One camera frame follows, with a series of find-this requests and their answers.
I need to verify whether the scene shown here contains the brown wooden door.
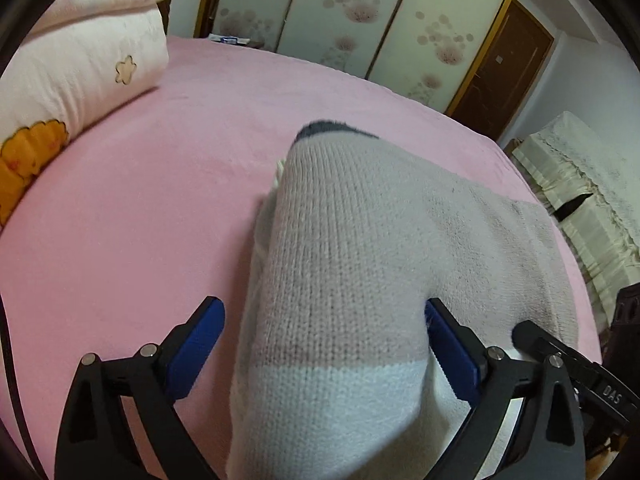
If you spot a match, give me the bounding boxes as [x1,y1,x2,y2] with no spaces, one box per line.
[450,0,556,141]

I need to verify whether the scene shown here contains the pink bed blanket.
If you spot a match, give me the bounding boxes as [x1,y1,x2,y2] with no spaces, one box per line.
[0,35,608,480]

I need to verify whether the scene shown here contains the floral sliding-door wardrobe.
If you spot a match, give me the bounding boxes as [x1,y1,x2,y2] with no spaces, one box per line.
[194,0,531,116]

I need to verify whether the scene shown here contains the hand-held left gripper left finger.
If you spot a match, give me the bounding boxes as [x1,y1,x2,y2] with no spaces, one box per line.
[54,296,226,480]

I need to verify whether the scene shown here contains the cream lace-covered furniture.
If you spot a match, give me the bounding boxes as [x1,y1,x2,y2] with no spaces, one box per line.
[502,110,640,336]

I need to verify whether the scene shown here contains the wooden drawer cabinet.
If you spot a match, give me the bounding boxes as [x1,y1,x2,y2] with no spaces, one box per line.
[602,282,640,376]

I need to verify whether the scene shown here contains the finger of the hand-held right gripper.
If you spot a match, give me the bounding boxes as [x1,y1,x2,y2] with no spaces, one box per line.
[512,320,598,396]

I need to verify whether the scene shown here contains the striped knit sweater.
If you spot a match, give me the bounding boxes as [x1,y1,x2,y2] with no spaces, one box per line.
[225,120,581,480]

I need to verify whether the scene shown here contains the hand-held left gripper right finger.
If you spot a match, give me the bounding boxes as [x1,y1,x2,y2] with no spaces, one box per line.
[424,297,587,480]

